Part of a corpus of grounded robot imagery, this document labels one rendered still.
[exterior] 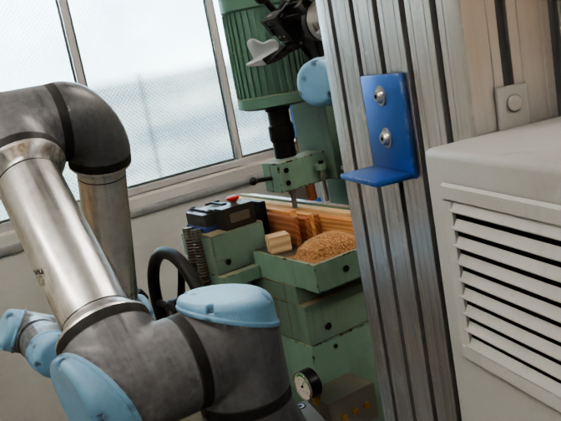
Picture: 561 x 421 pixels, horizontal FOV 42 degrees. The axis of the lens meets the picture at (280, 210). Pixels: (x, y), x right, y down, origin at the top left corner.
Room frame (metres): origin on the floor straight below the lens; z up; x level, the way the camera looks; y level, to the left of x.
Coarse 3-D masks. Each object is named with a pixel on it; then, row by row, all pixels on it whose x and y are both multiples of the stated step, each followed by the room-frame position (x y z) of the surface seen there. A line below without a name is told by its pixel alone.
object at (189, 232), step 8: (184, 232) 1.58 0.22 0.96; (192, 232) 1.54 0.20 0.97; (200, 232) 1.54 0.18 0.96; (184, 240) 1.58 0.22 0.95; (192, 240) 1.54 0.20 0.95; (200, 240) 1.54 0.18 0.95; (192, 248) 1.57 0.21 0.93; (200, 248) 1.54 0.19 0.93; (192, 256) 1.57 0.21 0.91; (200, 256) 1.53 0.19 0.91; (192, 264) 1.57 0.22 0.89; (200, 264) 1.53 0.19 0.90; (200, 272) 1.53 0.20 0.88; (208, 272) 1.53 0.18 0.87; (208, 280) 1.53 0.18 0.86
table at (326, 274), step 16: (256, 256) 1.54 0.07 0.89; (272, 256) 1.48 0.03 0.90; (288, 256) 1.45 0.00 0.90; (336, 256) 1.39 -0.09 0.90; (352, 256) 1.41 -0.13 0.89; (240, 272) 1.51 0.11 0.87; (256, 272) 1.53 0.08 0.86; (272, 272) 1.49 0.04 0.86; (288, 272) 1.44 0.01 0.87; (304, 272) 1.39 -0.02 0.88; (320, 272) 1.36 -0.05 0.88; (336, 272) 1.38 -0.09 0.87; (352, 272) 1.40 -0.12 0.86; (304, 288) 1.40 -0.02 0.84; (320, 288) 1.36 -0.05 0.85
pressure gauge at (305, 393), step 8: (304, 368) 1.36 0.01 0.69; (296, 376) 1.36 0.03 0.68; (304, 376) 1.33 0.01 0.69; (312, 376) 1.33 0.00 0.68; (296, 384) 1.36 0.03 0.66; (304, 384) 1.34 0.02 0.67; (312, 384) 1.32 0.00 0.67; (320, 384) 1.33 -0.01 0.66; (296, 392) 1.36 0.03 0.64; (304, 392) 1.34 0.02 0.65; (312, 392) 1.32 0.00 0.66; (320, 392) 1.33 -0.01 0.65; (304, 400) 1.34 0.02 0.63
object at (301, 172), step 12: (300, 156) 1.67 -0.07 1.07; (312, 156) 1.68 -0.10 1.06; (324, 156) 1.70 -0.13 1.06; (264, 168) 1.68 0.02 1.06; (276, 168) 1.63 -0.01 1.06; (288, 168) 1.64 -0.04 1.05; (300, 168) 1.66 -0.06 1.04; (312, 168) 1.68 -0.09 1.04; (276, 180) 1.64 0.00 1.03; (288, 180) 1.63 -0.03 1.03; (300, 180) 1.65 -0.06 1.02; (312, 180) 1.67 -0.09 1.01
